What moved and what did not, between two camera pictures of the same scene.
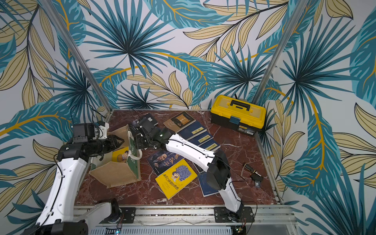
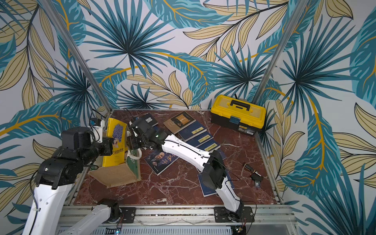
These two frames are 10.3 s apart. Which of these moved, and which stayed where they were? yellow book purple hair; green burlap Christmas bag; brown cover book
Moved: yellow book purple hair
Stayed: green burlap Christmas bag; brown cover book
